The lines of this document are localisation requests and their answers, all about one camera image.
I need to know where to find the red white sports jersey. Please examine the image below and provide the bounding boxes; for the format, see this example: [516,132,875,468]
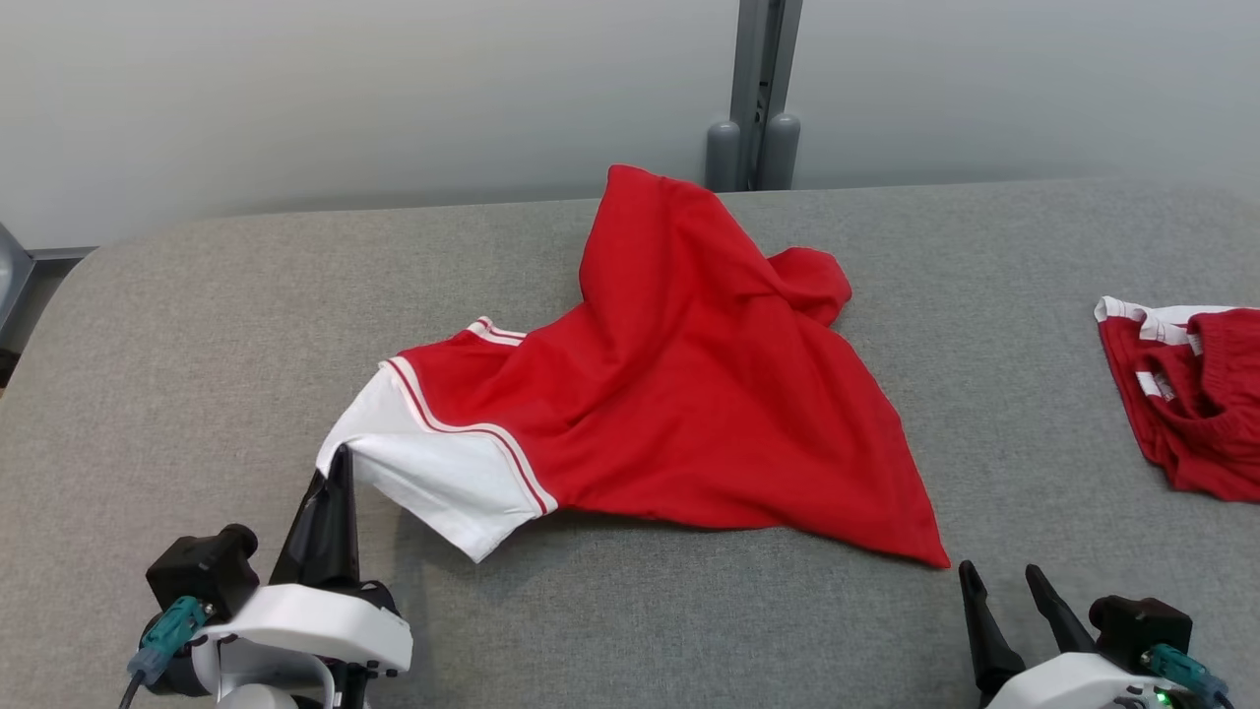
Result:
[315,163,953,571]

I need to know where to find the grey partition post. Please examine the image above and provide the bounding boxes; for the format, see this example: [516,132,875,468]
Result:
[705,0,803,194]

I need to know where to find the red shorts with white trim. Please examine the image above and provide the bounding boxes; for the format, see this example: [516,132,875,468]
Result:
[1094,295,1260,504]

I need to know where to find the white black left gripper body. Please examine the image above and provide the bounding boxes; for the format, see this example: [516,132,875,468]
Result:
[192,581,415,690]

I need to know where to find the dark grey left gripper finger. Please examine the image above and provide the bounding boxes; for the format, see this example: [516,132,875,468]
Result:
[327,445,362,590]
[269,468,334,590]

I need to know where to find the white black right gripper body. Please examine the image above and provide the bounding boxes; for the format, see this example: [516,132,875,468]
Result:
[984,650,1178,709]

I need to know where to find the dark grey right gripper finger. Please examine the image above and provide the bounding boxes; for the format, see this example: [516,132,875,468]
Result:
[1025,564,1099,657]
[958,560,1026,703]

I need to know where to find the right camera cable teal plug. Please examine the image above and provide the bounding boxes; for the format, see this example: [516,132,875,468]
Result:
[1142,644,1233,709]

